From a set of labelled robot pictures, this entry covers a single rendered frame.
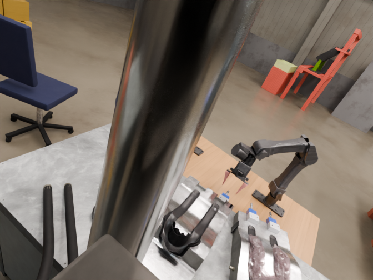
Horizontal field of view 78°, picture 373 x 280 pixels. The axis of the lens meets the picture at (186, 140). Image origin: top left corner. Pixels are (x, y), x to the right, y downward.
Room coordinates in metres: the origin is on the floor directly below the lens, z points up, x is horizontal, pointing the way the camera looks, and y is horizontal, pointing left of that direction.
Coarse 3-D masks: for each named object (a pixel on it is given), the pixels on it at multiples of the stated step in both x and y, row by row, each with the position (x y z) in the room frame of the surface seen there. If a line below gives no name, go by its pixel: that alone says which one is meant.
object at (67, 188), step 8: (64, 184) 0.61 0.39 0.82; (64, 192) 0.57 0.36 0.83; (72, 192) 0.59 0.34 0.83; (64, 200) 0.54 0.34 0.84; (72, 200) 0.54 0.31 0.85; (72, 208) 0.50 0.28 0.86; (72, 216) 0.47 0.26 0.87; (72, 224) 0.43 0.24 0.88; (72, 232) 0.41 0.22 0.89; (72, 240) 0.38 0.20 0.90; (72, 248) 0.35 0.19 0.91
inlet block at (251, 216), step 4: (252, 204) 0.92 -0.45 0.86; (248, 208) 0.88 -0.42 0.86; (252, 208) 0.89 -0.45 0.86; (248, 212) 0.85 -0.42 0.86; (252, 212) 0.86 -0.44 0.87; (248, 216) 0.82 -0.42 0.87; (252, 216) 0.82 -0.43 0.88; (256, 216) 0.83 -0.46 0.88; (248, 220) 0.81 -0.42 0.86; (252, 220) 0.80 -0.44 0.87; (256, 220) 0.81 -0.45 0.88
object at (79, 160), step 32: (96, 128) 1.07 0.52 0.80; (32, 160) 0.68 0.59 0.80; (64, 160) 0.75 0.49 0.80; (96, 160) 0.83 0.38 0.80; (0, 192) 0.49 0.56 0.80; (32, 192) 0.54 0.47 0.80; (96, 192) 0.66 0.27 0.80; (32, 224) 0.43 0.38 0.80; (64, 224) 0.47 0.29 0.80; (224, 224) 0.78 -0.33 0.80; (64, 256) 0.38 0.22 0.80; (224, 256) 0.62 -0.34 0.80
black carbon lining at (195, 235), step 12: (192, 192) 0.80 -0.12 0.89; (180, 204) 0.71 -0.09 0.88; (216, 204) 0.79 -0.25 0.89; (168, 216) 0.59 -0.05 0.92; (180, 216) 0.62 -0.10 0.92; (204, 216) 0.70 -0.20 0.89; (168, 228) 0.56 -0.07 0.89; (204, 228) 0.64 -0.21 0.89; (168, 240) 0.53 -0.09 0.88; (180, 240) 0.52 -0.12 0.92; (192, 240) 0.55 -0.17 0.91; (168, 252) 0.49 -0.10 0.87; (180, 252) 0.50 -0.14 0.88
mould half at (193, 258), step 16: (176, 192) 0.76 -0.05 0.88; (208, 192) 0.84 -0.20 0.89; (192, 208) 0.71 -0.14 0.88; (208, 208) 0.75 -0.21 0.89; (224, 208) 0.78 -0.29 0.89; (160, 224) 0.54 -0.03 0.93; (176, 224) 0.56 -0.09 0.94; (192, 224) 0.61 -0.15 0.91; (208, 240) 0.56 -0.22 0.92; (160, 256) 0.47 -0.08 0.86; (176, 256) 0.49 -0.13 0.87; (192, 256) 0.48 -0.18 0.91; (160, 272) 0.42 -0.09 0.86; (176, 272) 0.44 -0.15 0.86; (192, 272) 0.46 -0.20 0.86
